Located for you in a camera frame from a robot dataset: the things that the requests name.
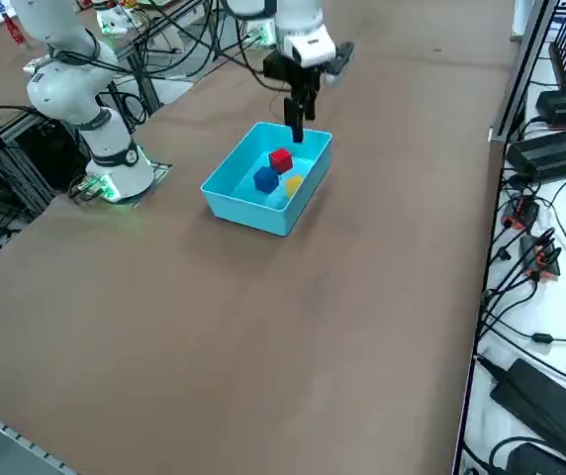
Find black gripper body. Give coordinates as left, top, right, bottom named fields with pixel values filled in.
left=262, top=48, right=323, bottom=99

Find red cube block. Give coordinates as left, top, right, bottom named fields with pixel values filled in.
left=268, top=147, right=294, bottom=173

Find yellow cube block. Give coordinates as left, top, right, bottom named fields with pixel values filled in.
left=284, top=173, right=306, bottom=199

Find blue cube block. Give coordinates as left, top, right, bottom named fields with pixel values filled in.
left=252, top=166, right=279, bottom=193

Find cyan plastic box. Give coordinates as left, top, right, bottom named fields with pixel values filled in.
left=200, top=122, right=333, bottom=238

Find white device with green light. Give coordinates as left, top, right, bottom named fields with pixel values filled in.
left=95, top=2, right=139, bottom=37

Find orange black power plug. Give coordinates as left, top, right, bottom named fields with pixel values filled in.
left=518, top=231, right=562, bottom=281
left=503, top=195, right=541, bottom=232

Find large black power adapter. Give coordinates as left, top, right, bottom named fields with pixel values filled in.
left=505, top=124, right=566, bottom=182

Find long black power adapter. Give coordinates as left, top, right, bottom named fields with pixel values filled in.
left=489, top=358, right=566, bottom=466

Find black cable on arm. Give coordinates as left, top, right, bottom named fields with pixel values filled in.
left=129, top=0, right=294, bottom=95

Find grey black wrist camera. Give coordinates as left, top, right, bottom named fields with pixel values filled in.
left=323, top=42, right=356, bottom=89

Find aluminium frame bar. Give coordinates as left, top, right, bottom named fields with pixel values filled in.
left=489, top=0, right=560, bottom=144

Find black aluminium frame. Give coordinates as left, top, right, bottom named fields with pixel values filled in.
left=0, top=106, right=96, bottom=222

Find red handled tool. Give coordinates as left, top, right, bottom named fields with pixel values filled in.
left=0, top=12, right=31, bottom=51

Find aluminium table edge rail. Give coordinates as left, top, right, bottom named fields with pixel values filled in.
left=0, top=399, right=79, bottom=475

